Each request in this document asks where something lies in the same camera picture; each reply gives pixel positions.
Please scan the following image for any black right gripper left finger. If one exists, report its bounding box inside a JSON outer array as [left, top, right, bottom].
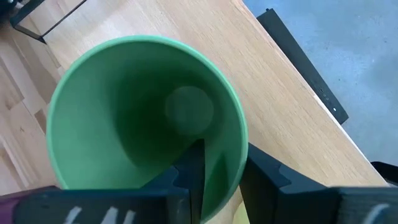
[[14, 139, 206, 224]]

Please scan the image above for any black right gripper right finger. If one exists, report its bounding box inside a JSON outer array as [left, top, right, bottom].
[[239, 142, 398, 224]]

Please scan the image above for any green plastic cup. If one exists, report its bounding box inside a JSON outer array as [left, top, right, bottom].
[[45, 34, 249, 224]]

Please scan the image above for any black table edge rail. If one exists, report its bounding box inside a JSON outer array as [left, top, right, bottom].
[[256, 7, 349, 126]]

